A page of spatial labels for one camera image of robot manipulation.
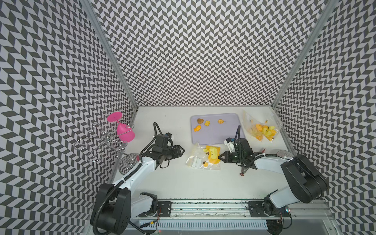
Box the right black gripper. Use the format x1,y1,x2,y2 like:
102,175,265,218
217,151,244,163

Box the red metal tongs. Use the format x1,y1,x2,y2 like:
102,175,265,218
240,166,249,176

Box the lavender plastic tray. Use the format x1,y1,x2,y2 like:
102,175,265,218
190,113,241,146

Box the orange fish shaped cookie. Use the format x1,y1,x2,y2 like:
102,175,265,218
194,125,201,132

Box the duck print resealable bag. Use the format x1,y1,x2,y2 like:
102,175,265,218
261,119,282,142

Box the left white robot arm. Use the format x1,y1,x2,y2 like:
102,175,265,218
90,133,185,235

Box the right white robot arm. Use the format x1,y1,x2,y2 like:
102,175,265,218
218,138,329,217

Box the pink plastic wine glass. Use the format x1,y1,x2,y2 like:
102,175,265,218
107,112,136,143

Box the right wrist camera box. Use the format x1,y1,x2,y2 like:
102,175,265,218
224,138,236,153

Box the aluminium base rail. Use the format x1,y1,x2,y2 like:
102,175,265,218
112,199,342,235

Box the chrome wire glass rack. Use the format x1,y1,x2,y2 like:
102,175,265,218
73,122,141,174

